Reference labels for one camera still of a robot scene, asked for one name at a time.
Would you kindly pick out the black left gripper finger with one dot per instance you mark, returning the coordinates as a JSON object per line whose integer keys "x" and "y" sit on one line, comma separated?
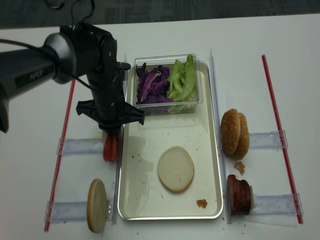
{"x": 108, "y": 134}

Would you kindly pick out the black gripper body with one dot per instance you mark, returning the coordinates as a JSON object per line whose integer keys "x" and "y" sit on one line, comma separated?
{"x": 108, "y": 108}

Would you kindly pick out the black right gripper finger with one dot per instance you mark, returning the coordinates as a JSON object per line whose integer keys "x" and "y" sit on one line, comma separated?
{"x": 117, "y": 133}

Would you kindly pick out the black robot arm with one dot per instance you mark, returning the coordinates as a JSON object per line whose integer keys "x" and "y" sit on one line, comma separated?
{"x": 83, "y": 50}

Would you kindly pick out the green lettuce leaves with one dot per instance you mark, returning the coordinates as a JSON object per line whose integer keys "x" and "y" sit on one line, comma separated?
{"x": 182, "y": 81}

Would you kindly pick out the meat crumb on tray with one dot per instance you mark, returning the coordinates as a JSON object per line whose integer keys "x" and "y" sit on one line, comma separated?
{"x": 202, "y": 203}

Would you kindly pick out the front meat patty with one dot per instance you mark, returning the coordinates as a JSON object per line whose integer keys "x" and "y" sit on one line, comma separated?
{"x": 232, "y": 188}

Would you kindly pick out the meat crumb on table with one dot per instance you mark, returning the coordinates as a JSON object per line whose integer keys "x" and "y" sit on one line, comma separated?
{"x": 240, "y": 167}

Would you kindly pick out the rear meat patties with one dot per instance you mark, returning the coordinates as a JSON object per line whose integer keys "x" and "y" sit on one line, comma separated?
{"x": 244, "y": 198}

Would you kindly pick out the left red strip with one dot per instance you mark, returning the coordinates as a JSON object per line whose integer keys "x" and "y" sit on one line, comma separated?
{"x": 59, "y": 157}

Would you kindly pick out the red strip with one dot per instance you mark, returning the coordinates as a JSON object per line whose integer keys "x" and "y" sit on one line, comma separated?
{"x": 59, "y": 157}
{"x": 296, "y": 200}

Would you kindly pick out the purple cabbage leaves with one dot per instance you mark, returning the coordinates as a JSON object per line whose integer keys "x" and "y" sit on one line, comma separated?
{"x": 152, "y": 85}

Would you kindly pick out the white rectangular tray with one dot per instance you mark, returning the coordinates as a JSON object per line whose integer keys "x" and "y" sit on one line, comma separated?
{"x": 141, "y": 194}

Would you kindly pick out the clear plastic salad container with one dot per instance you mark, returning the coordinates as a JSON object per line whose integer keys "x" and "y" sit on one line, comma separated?
{"x": 168, "y": 107}

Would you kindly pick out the upright bun bottom slice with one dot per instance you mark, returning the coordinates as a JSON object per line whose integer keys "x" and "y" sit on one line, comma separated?
{"x": 96, "y": 209}

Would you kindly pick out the bun bottom on tray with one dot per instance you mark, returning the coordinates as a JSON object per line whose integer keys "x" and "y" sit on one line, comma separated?
{"x": 175, "y": 169}

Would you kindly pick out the front sesame bun top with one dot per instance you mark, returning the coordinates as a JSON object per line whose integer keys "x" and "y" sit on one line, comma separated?
{"x": 230, "y": 129}

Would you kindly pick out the sesame bun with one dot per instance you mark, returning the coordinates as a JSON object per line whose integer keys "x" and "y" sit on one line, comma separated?
{"x": 244, "y": 139}
{"x": 230, "y": 129}

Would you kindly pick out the dark round floor object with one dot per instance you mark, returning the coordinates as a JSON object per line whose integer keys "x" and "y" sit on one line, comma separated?
{"x": 55, "y": 4}

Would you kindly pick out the rear sesame bun top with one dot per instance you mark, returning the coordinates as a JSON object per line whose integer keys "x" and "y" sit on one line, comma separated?
{"x": 244, "y": 139}

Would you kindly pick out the white patty pusher block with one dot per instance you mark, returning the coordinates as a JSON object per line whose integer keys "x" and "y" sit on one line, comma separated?
{"x": 252, "y": 197}

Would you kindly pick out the right red strip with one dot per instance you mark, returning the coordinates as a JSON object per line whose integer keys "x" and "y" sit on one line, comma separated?
{"x": 296, "y": 200}

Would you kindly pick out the clear tomato holder rail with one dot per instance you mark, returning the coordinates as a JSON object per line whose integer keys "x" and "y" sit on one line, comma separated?
{"x": 80, "y": 146}

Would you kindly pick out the left long clear rail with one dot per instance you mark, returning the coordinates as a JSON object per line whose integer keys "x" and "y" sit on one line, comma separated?
{"x": 114, "y": 215}

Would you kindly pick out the long clear rail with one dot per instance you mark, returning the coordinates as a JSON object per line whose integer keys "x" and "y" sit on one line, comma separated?
{"x": 114, "y": 215}
{"x": 221, "y": 155}

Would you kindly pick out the clear bun bottom holder rail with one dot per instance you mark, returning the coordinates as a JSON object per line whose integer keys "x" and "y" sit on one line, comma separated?
{"x": 57, "y": 212}

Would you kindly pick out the clear bun holder rail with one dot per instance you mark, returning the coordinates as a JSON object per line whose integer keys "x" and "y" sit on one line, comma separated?
{"x": 268, "y": 140}
{"x": 57, "y": 212}

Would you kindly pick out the right long clear rail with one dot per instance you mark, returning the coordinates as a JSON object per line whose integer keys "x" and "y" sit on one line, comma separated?
{"x": 221, "y": 155}

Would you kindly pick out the clear bun top holder rail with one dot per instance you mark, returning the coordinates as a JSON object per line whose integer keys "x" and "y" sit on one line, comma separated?
{"x": 268, "y": 140}

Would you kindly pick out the clear patty holder rail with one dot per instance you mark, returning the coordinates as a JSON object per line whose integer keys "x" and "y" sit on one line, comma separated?
{"x": 285, "y": 204}

